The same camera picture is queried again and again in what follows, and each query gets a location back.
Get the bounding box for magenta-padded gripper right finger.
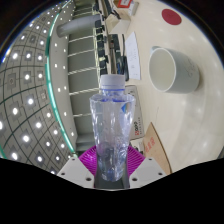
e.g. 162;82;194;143
124;146;167;190

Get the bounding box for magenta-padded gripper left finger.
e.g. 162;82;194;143
56;145;100;189

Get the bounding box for clear plastic water bottle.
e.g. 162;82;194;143
88;73;136;183

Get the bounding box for brown paper envelope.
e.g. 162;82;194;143
142;121;173;175

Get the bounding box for round ceiling lights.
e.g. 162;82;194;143
0;1;78;175

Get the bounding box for white ceramic mug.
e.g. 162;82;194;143
147;45;201;95

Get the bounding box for row of black office chairs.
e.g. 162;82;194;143
93;18;112;78

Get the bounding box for small white open box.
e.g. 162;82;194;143
107;8;132;35

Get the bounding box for flat round red coaster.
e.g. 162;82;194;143
161;8;183;27

